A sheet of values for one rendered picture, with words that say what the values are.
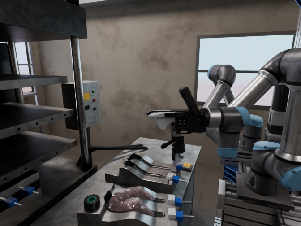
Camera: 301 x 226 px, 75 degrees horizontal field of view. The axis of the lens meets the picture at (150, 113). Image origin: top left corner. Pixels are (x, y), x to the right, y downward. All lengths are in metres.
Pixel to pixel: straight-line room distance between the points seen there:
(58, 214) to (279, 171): 1.14
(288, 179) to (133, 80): 2.91
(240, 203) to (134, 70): 2.76
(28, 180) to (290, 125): 1.40
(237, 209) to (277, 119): 0.52
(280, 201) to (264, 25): 2.47
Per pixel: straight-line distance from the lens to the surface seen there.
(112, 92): 3.70
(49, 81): 1.49
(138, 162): 1.48
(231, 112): 0.74
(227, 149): 0.78
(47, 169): 1.87
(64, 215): 1.33
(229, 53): 3.09
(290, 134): 0.90
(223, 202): 1.14
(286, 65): 0.89
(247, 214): 1.18
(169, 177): 1.34
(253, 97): 0.91
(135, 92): 3.47
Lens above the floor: 1.63
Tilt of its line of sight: 14 degrees down
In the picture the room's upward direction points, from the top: straight up
